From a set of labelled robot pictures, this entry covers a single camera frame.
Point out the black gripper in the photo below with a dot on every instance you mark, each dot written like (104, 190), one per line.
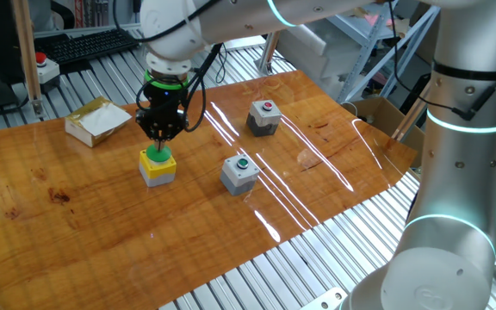
(164, 105)

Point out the yellow box green mushroom button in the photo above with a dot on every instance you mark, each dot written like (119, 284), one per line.
(157, 170)

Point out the grey box small green button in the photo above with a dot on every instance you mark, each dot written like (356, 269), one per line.
(237, 176)

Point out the grey box small red button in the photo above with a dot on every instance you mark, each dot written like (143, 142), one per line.
(265, 120)

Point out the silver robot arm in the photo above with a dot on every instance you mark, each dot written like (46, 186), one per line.
(446, 267)

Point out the open cardboard box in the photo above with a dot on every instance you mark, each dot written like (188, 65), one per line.
(97, 122)

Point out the black keyboard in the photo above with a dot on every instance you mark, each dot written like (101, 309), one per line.
(84, 45)

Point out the emergency stop button box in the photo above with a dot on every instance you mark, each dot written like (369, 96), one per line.
(46, 71)

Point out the slanted wooden pole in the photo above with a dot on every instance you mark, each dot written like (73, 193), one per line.
(407, 120)

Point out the grey metal shelf rack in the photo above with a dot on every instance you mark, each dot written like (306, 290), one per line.
(406, 56)

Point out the aluminium base plate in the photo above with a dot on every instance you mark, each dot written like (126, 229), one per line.
(323, 301)

